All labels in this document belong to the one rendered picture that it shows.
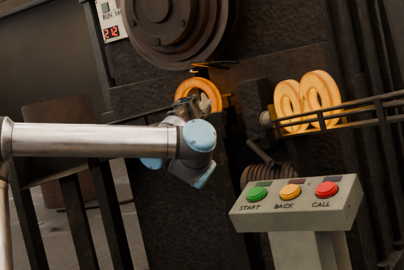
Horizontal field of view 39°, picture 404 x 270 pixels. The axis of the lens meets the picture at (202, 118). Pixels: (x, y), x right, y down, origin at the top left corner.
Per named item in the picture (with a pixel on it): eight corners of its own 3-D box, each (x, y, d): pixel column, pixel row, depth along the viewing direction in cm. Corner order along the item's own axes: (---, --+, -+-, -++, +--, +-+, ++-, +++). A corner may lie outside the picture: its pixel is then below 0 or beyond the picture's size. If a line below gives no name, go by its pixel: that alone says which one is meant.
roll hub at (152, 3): (143, 52, 209) (125, -25, 207) (205, 35, 193) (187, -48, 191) (133, 53, 205) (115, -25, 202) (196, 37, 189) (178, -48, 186)
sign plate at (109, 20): (107, 42, 243) (98, 0, 241) (154, 29, 228) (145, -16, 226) (104, 43, 241) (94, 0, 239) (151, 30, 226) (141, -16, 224)
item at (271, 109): (296, 133, 180) (287, 100, 180) (296, 133, 179) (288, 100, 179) (275, 139, 177) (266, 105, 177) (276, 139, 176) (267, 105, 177)
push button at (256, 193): (253, 192, 118) (250, 186, 118) (270, 192, 116) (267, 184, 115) (246, 205, 115) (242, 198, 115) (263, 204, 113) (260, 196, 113)
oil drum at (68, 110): (79, 190, 540) (57, 97, 533) (126, 186, 507) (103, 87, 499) (30, 210, 492) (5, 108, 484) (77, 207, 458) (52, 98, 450)
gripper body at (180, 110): (198, 93, 181) (180, 111, 171) (208, 116, 183) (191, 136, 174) (179, 97, 185) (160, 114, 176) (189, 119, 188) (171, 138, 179)
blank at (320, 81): (303, 75, 164) (293, 77, 163) (332, 65, 149) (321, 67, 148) (317, 128, 163) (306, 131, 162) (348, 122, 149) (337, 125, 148)
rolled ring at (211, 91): (211, 74, 202) (216, 73, 204) (169, 83, 212) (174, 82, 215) (222, 125, 203) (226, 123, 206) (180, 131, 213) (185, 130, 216)
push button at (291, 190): (285, 190, 114) (282, 183, 114) (304, 189, 112) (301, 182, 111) (279, 203, 111) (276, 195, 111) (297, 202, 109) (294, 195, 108)
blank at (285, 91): (278, 83, 178) (268, 86, 177) (302, 75, 164) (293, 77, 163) (290, 132, 178) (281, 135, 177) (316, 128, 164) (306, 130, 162)
